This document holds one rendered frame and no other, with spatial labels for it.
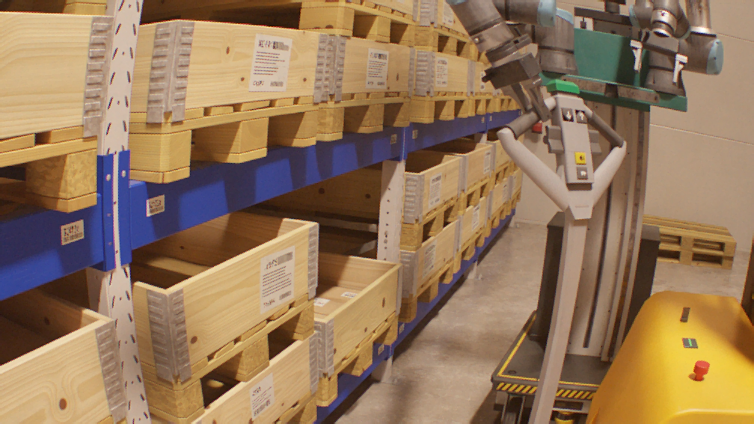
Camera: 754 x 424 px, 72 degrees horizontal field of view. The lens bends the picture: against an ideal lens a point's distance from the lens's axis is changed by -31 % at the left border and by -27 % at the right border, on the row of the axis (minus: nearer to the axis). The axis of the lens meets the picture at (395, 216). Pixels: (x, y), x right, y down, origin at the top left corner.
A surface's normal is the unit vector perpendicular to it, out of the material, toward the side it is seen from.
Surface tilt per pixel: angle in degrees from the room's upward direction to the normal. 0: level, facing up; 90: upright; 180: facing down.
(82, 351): 90
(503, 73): 118
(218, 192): 90
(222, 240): 90
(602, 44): 90
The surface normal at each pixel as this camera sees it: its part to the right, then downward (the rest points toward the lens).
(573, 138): 0.48, -0.07
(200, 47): 0.95, 0.11
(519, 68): -0.72, 0.53
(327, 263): -0.31, 0.18
